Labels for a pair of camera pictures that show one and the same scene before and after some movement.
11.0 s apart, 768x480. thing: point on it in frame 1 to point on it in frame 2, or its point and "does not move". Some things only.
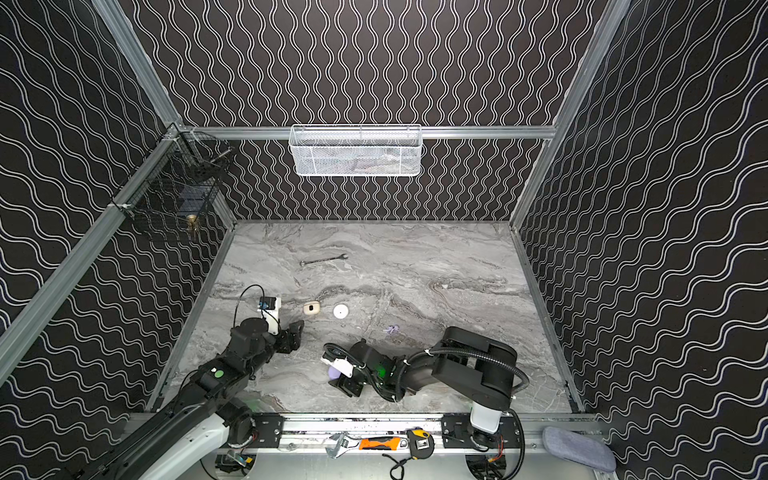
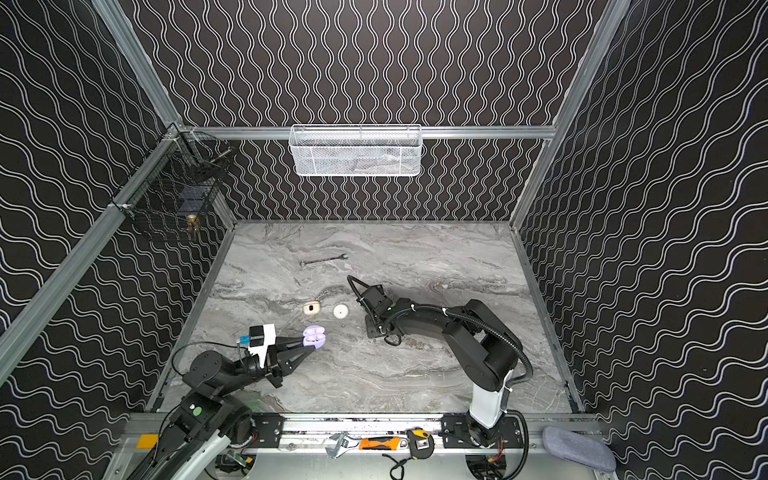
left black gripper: x=285 y=339 to x=279 y=357
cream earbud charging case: x=312 y=308 does not move
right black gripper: x=347 y=378 to x=374 y=318
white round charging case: x=340 y=311 does not move
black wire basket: x=180 y=187 does not move
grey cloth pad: x=580 y=448 does not move
